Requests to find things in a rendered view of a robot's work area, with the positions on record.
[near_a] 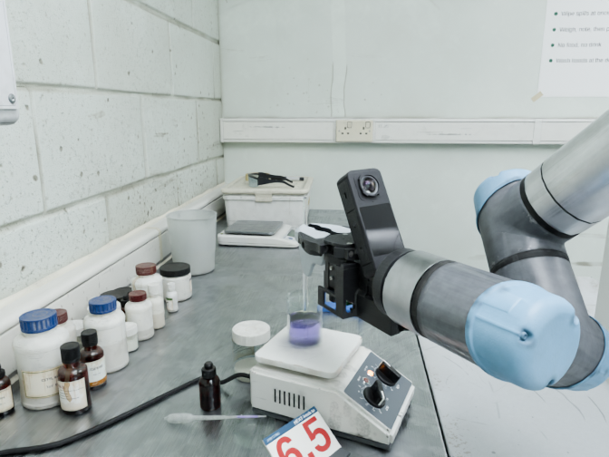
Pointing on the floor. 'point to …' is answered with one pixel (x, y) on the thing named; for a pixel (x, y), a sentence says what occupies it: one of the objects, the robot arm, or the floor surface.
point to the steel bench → (15, 425)
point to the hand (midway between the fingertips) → (305, 227)
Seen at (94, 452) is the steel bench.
